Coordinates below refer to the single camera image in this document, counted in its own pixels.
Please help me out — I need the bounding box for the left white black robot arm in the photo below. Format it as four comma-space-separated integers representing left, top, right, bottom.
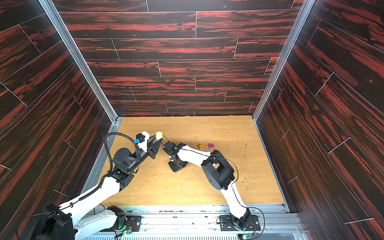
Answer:
30, 132, 163, 240

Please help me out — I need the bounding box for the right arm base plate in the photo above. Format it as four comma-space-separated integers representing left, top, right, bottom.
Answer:
216, 215, 261, 232

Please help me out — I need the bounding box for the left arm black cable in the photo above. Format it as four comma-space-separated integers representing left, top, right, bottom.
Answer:
76, 132, 137, 205

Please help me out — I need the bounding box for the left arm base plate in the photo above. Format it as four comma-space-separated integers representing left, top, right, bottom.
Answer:
101, 216, 142, 234

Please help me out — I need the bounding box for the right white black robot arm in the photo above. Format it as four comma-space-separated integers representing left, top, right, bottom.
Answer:
163, 142, 251, 230

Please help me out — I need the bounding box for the left aluminium corner post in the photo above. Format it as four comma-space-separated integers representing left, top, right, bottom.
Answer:
38, 0, 120, 123

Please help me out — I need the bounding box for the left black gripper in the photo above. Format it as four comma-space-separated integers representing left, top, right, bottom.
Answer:
126, 135, 161, 174

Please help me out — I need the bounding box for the right aluminium corner post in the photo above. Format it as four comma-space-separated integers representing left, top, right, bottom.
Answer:
252, 0, 316, 121

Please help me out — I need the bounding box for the aluminium corner post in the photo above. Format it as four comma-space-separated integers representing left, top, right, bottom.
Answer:
38, 0, 120, 123
252, 0, 316, 121

